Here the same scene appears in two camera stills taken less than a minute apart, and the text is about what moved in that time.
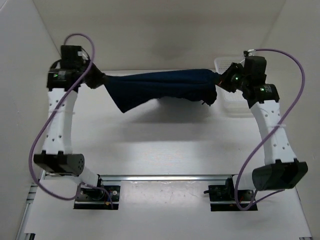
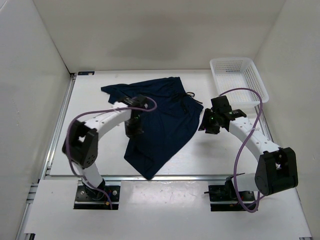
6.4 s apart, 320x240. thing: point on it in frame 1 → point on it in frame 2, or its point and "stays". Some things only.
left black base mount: (97, 198) stays
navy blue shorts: (131, 91) → (170, 126)
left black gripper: (99, 79) → (131, 133)
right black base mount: (222, 197) stays
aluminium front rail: (144, 178) stays
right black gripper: (223, 82) → (205, 124)
